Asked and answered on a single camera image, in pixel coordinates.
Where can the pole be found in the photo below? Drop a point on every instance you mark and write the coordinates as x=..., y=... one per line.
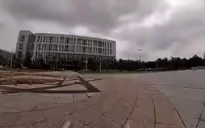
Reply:
x=86, y=64
x=100, y=65

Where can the white multi-storey building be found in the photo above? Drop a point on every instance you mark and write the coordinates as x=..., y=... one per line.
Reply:
x=66, y=46

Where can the grey stone paved plaza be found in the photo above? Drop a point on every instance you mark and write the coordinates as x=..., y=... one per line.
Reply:
x=130, y=100

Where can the row of dark trees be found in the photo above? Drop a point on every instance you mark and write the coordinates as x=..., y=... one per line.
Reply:
x=156, y=63

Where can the robot's own part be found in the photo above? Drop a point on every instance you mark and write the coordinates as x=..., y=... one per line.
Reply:
x=66, y=124
x=126, y=126

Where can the dug-up soil patch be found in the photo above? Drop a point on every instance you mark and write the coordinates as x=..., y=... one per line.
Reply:
x=23, y=79

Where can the low grey building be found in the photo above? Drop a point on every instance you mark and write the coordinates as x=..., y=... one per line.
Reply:
x=0, y=55

